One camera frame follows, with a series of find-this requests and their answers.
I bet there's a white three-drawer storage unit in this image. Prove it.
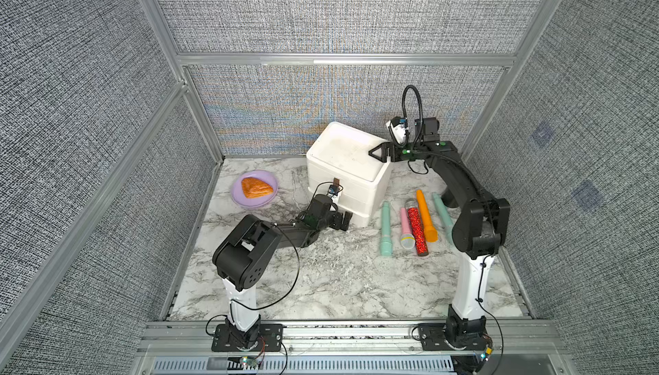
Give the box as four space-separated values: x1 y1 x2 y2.
307 122 392 228

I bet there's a red glitter microphone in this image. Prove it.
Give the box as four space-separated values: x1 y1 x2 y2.
405 199 429 257

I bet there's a teal microphone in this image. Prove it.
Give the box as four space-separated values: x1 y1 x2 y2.
432 192 455 247
379 201 393 258

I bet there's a pink microphone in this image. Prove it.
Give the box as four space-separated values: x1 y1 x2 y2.
400 208 415 251

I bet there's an orange microphone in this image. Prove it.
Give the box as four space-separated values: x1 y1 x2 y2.
416 190 439 243

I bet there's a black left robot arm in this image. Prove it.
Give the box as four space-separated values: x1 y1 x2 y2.
212 194 353 349

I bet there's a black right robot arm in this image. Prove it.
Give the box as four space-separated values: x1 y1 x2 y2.
369 117 511 349

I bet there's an orange pastry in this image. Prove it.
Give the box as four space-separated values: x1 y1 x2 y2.
240 177 274 199

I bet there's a purple plate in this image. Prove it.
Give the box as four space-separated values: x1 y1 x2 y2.
230 170 278 208

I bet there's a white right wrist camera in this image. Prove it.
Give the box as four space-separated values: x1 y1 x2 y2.
386 117 409 148

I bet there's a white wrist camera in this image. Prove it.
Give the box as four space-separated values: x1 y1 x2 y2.
326 183 343 204
386 117 409 148

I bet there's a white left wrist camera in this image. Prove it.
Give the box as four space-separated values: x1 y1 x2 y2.
326 183 343 204

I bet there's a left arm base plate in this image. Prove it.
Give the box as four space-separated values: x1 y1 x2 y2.
211 323 284 353

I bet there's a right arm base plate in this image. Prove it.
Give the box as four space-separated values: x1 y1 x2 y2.
418 320 493 352

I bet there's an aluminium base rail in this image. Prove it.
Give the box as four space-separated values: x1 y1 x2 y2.
129 318 577 374

